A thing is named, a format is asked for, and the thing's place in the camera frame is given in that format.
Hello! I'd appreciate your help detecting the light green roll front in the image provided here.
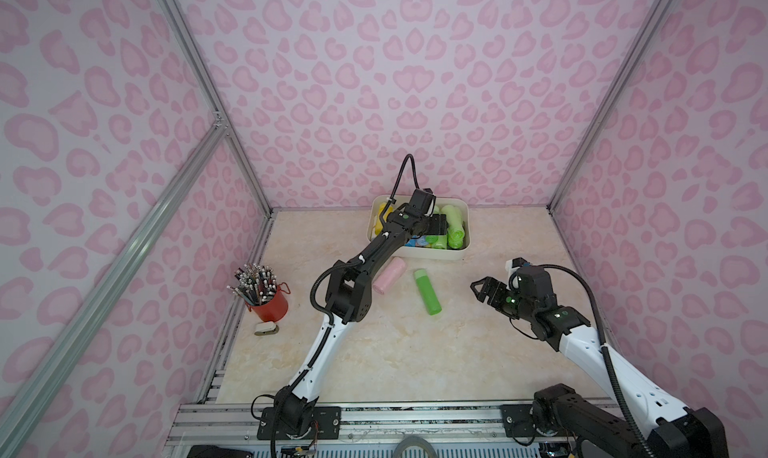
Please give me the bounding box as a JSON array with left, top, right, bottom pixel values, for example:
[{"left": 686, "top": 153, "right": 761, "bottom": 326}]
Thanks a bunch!
[{"left": 425, "top": 235, "right": 448, "bottom": 249}]

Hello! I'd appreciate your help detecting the light green roll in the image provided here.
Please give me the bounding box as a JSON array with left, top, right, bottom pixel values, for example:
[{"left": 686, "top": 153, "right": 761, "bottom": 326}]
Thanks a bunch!
[
  {"left": 425, "top": 235, "right": 448, "bottom": 249},
  {"left": 442, "top": 203, "right": 462, "bottom": 243},
  {"left": 449, "top": 208, "right": 466, "bottom": 250}
]

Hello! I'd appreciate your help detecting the yellow trash bag roll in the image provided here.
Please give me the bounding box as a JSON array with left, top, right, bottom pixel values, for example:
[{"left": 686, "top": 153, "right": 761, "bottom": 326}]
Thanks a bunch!
[{"left": 373, "top": 201, "right": 392, "bottom": 236}]

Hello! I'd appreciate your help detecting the pink trash bag roll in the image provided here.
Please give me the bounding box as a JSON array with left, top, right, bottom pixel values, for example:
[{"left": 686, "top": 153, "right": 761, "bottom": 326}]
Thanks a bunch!
[{"left": 373, "top": 257, "right": 407, "bottom": 294}]

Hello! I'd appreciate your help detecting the green trash bag roll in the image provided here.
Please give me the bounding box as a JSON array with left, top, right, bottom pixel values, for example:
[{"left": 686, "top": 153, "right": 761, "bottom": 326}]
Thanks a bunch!
[{"left": 413, "top": 269, "right": 442, "bottom": 316}]

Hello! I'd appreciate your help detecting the blue trash bag roll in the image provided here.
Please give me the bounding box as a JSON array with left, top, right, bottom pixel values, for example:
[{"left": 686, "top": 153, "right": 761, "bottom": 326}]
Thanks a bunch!
[{"left": 406, "top": 237, "right": 427, "bottom": 248}]

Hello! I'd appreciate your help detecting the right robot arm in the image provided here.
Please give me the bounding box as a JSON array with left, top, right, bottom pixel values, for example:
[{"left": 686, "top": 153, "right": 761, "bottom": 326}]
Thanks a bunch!
[{"left": 470, "top": 270, "right": 729, "bottom": 457}]

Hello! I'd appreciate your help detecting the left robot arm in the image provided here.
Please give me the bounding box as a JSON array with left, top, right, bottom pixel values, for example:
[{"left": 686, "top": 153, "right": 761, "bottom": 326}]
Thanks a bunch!
[{"left": 260, "top": 204, "right": 447, "bottom": 441}]

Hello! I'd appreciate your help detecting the white plastic storage box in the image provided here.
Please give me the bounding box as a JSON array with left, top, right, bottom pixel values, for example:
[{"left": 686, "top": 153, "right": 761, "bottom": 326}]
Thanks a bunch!
[{"left": 365, "top": 194, "right": 472, "bottom": 262}]

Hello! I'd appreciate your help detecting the red pen holder cup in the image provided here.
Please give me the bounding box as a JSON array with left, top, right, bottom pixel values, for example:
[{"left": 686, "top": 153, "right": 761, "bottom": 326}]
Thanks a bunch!
[{"left": 247, "top": 281, "right": 291, "bottom": 322}]

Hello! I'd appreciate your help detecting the bundle of pens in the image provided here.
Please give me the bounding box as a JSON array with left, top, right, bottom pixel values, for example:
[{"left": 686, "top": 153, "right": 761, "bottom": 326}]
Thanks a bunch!
[{"left": 227, "top": 263, "right": 279, "bottom": 307}]

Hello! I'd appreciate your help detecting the small white clip object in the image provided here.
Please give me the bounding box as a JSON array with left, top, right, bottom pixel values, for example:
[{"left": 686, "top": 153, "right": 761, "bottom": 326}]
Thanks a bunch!
[{"left": 253, "top": 321, "right": 279, "bottom": 336}]

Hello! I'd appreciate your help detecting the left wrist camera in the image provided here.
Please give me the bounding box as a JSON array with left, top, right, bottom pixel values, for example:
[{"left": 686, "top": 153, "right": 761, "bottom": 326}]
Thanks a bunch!
[{"left": 408, "top": 188, "right": 436, "bottom": 216}]

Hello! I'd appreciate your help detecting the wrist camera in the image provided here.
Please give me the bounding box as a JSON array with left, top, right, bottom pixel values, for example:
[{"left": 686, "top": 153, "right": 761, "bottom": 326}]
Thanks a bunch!
[
  {"left": 408, "top": 188, "right": 436, "bottom": 216},
  {"left": 506, "top": 257, "right": 556, "bottom": 308}
]

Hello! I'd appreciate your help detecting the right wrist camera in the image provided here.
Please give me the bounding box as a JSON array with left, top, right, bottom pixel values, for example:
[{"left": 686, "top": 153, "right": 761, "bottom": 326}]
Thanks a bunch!
[{"left": 506, "top": 257, "right": 556, "bottom": 308}]

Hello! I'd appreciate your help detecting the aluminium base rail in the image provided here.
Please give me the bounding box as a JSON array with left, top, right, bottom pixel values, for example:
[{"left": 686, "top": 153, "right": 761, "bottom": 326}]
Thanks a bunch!
[{"left": 163, "top": 401, "right": 578, "bottom": 457}]

